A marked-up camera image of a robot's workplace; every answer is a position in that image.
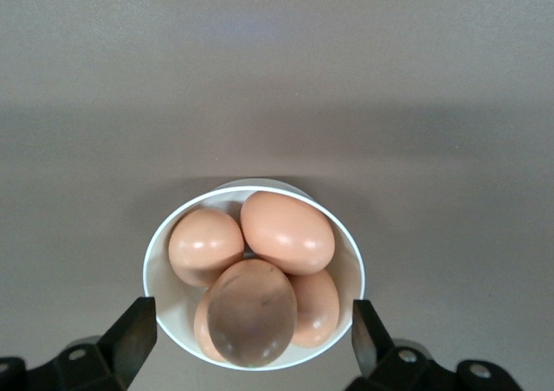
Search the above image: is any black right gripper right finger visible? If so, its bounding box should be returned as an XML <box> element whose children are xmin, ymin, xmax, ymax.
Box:
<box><xmin>345</xmin><ymin>298</ymin><xmax>527</xmax><ymax>391</ymax></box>

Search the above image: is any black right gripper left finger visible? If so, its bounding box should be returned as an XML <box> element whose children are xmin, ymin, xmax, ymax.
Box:
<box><xmin>0</xmin><ymin>296</ymin><xmax>157</xmax><ymax>391</ymax></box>

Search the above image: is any brown egg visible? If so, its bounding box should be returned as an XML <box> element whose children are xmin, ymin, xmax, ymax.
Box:
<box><xmin>206</xmin><ymin>259</ymin><xmax>299</xmax><ymax>369</ymax></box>
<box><xmin>193</xmin><ymin>286</ymin><xmax>229</xmax><ymax>362</ymax></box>
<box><xmin>167</xmin><ymin>208</ymin><xmax>246</xmax><ymax>288</ymax></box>
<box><xmin>287</xmin><ymin>268</ymin><xmax>341</xmax><ymax>349</ymax></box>
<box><xmin>240</xmin><ymin>190</ymin><xmax>337</xmax><ymax>276</ymax></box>

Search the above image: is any white round bowl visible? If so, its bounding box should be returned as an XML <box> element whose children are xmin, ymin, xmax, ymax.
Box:
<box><xmin>142</xmin><ymin>177</ymin><xmax>366</xmax><ymax>371</ymax></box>

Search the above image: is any brown table cover sheet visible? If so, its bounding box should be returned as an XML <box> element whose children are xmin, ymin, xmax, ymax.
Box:
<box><xmin>0</xmin><ymin>0</ymin><xmax>554</xmax><ymax>391</ymax></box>

